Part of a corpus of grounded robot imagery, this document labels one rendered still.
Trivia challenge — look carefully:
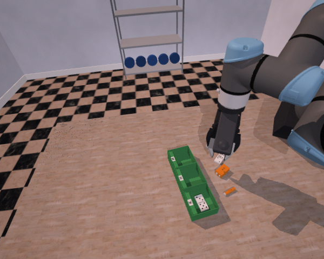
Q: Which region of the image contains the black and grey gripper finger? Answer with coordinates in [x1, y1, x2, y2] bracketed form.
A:
[224, 134, 241, 161]
[206, 128, 215, 157]

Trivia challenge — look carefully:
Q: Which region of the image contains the green rack of three bins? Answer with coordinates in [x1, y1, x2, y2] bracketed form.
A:
[167, 146, 219, 221]

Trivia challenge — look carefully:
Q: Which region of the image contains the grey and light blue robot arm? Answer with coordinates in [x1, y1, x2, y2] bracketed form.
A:
[213, 0, 324, 166]

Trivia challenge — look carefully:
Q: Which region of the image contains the white domino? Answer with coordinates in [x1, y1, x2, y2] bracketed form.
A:
[194, 194, 209, 212]
[214, 154, 225, 164]

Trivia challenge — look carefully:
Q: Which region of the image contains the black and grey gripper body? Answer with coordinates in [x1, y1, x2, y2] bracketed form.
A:
[212, 102, 245, 140]

